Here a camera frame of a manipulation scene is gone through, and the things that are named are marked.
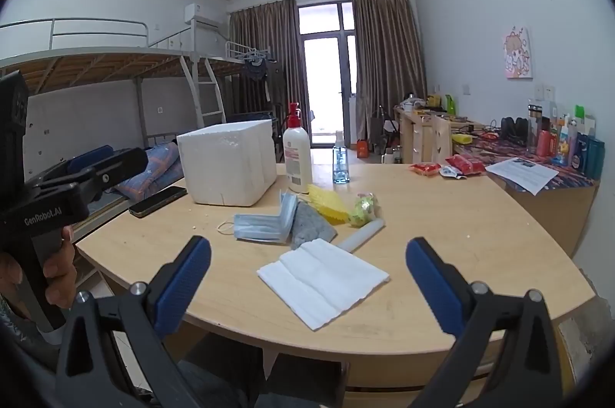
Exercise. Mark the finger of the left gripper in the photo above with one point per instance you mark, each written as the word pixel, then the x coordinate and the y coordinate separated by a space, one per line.
pixel 90 183
pixel 80 162

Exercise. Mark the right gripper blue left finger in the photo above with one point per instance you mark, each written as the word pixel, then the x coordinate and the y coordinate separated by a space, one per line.
pixel 90 369

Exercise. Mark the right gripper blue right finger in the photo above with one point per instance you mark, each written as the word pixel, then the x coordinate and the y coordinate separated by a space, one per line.
pixel 526 372

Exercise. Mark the blue face masks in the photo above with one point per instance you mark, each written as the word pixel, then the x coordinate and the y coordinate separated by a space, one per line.
pixel 264 228

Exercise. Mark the white foam strip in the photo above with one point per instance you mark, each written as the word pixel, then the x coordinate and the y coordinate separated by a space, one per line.
pixel 362 235

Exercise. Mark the white tissue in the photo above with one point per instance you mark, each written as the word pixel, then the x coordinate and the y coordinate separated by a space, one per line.
pixel 319 281

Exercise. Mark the green tissue packet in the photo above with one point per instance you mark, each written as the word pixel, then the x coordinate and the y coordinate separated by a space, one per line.
pixel 364 210

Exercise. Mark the grey sock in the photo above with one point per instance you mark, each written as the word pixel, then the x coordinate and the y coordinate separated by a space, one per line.
pixel 309 225

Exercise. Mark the yellow foam fruit net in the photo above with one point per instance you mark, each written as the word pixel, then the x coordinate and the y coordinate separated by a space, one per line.
pixel 328 204

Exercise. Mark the person's left hand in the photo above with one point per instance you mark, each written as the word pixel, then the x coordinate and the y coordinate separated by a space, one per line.
pixel 58 269

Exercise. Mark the black smartphone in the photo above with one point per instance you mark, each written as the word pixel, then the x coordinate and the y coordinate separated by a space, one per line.
pixel 157 201

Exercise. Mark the blue plaid quilt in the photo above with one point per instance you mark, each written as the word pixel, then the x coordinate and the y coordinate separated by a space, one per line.
pixel 163 169

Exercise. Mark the metal bunk bed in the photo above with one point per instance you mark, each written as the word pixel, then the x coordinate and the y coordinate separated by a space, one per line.
pixel 104 81

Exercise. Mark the white styrofoam box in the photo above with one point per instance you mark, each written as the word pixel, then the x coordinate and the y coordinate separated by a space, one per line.
pixel 230 164

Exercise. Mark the printed paper sheet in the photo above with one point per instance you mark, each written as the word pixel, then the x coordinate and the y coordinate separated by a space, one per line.
pixel 529 176

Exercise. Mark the white snack packet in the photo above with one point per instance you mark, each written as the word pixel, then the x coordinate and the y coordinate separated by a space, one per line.
pixel 450 172

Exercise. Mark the red snack bag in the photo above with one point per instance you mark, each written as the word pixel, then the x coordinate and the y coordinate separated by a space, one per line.
pixel 468 165

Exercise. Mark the white air conditioner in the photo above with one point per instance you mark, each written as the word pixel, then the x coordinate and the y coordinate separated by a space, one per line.
pixel 199 13

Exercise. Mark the red snack packet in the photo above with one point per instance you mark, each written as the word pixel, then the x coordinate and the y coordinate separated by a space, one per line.
pixel 425 169

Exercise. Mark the white lotion pump bottle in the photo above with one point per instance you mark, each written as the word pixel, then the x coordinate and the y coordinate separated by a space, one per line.
pixel 297 152

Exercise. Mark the red bottle on desk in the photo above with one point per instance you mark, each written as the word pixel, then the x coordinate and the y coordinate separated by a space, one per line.
pixel 544 144

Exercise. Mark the black headphones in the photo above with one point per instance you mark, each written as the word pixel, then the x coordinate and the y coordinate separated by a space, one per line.
pixel 514 130

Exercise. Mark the left brown curtain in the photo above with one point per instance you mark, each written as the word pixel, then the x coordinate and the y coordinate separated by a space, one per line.
pixel 274 26

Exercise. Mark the brown curtain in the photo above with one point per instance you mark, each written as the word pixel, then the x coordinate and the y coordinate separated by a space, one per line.
pixel 274 26
pixel 389 58

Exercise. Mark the wooden desk with drawers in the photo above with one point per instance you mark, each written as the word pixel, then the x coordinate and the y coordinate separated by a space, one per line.
pixel 425 136

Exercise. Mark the steel thermos flask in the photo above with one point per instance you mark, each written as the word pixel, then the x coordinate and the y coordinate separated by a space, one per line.
pixel 533 120

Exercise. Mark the blue spray bottle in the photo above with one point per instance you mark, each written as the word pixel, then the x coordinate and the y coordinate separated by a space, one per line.
pixel 340 167

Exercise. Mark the orange bag on floor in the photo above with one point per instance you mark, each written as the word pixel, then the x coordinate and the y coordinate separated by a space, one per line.
pixel 362 149

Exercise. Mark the green spray bottle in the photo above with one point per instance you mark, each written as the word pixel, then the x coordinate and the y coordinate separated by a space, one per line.
pixel 450 105

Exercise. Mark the glass balcony door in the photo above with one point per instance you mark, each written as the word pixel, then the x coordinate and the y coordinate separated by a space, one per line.
pixel 329 49

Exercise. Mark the anime girl poster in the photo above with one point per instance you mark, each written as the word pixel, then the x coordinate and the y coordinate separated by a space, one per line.
pixel 518 60

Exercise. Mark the right brown curtain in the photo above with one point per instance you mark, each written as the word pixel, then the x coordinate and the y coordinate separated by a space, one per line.
pixel 389 58

